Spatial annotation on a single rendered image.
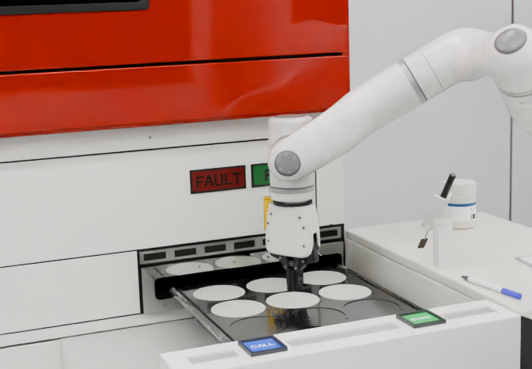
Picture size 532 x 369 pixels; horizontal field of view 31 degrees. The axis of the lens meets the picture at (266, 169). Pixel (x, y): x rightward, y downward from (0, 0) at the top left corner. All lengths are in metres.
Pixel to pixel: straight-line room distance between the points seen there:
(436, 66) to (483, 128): 2.27
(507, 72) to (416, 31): 2.21
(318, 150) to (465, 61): 0.30
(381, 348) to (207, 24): 0.74
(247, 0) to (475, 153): 2.26
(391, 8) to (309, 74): 1.85
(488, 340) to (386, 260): 0.44
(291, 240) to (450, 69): 0.43
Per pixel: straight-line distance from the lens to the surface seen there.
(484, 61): 1.64
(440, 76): 1.77
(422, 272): 1.80
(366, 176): 3.78
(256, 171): 1.97
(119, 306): 1.95
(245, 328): 1.68
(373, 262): 1.97
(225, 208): 1.96
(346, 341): 1.43
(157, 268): 1.93
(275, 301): 1.81
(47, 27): 1.79
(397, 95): 1.76
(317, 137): 1.70
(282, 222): 1.83
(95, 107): 1.81
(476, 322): 1.52
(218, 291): 1.88
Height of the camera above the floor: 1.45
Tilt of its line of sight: 10 degrees down
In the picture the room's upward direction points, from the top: 2 degrees counter-clockwise
